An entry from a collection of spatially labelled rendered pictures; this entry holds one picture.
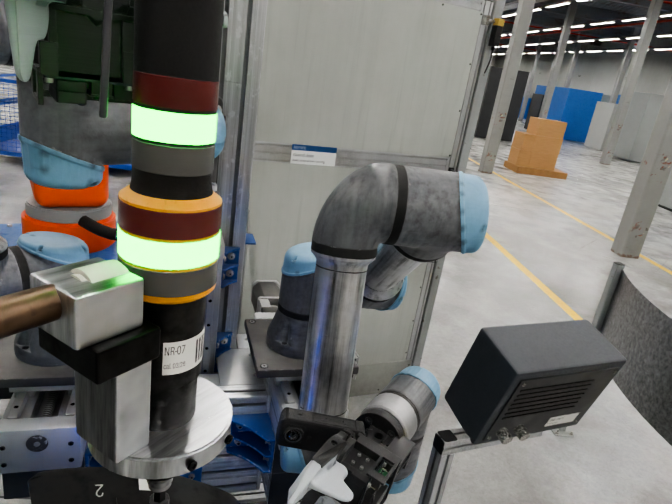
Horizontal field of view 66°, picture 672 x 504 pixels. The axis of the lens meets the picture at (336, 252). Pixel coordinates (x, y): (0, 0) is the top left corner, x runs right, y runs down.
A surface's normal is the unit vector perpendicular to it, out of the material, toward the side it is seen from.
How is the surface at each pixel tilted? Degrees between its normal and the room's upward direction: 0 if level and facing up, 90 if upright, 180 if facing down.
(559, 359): 15
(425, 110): 90
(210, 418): 0
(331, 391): 81
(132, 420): 90
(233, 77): 90
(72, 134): 90
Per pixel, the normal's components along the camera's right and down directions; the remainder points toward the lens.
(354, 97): 0.38, 0.36
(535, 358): 0.24, -0.80
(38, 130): -0.12, 0.31
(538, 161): 0.11, 0.35
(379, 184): -0.10, -0.39
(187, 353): 0.72, 0.33
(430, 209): 0.14, 0.12
